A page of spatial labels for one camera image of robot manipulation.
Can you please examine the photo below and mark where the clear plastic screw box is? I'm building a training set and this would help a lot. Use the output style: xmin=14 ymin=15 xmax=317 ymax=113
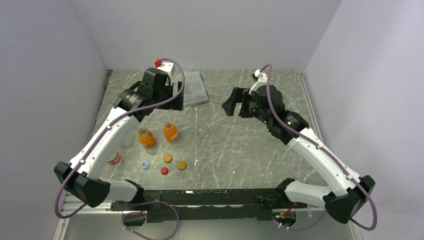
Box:
xmin=183 ymin=71 xmax=209 ymax=108

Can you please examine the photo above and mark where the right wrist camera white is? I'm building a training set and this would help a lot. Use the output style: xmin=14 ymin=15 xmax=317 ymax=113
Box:
xmin=249 ymin=69 xmax=268 ymax=95

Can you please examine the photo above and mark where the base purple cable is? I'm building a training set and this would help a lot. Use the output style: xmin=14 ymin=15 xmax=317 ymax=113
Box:
xmin=274 ymin=208 xmax=329 ymax=232
xmin=121 ymin=200 xmax=180 ymax=240

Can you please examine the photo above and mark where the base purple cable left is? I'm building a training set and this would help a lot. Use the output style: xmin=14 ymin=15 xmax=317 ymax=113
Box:
xmin=121 ymin=200 xmax=180 ymax=240

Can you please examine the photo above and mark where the orange juice bottle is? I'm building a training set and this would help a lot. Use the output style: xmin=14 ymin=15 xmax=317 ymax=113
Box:
xmin=138 ymin=128 xmax=156 ymax=149
xmin=163 ymin=121 xmax=179 ymax=142

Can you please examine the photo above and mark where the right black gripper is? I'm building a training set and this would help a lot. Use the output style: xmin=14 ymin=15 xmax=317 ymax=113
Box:
xmin=222 ymin=86 xmax=272 ymax=125

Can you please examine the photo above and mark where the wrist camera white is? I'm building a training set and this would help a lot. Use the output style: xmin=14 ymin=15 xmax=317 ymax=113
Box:
xmin=154 ymin=59 xmax=176 ymax=77
xmin=249 ymin=69 xmax=268 ymax=95

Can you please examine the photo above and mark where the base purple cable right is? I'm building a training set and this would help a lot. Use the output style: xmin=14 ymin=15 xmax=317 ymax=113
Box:
xmin=274 ymin=208 xmax=329 ymax=232

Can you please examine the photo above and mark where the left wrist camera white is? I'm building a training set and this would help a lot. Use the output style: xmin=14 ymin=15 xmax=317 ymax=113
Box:
xmin=154 ymin=59 xmax=176 ymax=77

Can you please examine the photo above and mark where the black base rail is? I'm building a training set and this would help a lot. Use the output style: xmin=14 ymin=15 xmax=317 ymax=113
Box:
xmin=110 ymin=188 xmax=307 ymax=223

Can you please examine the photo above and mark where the orange bottle cap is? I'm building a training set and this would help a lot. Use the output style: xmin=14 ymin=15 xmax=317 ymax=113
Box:
xmin=163 ymin=153 xmax=173 ymax=163
xmin=177 ymin=161 xmax=187 ymax=170

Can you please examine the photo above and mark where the red bottle cap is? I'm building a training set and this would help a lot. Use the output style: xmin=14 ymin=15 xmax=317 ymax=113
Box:
xmin=160 ymin=167 xmax=169 ymax=175

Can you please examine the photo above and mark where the clear bottle red label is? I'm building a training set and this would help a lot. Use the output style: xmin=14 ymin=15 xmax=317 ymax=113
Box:
xmin=107 ymin=150 xmax=123 ymax=167

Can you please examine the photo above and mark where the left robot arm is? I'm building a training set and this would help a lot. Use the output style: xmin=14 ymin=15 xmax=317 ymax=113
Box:
xmin=54 ymin=62 xmax=184 ymax=210

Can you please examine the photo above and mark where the blue white bottle cap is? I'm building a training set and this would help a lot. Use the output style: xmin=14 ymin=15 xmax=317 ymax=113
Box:
xmin=141 ymin=161 xmax=150 ymax=170

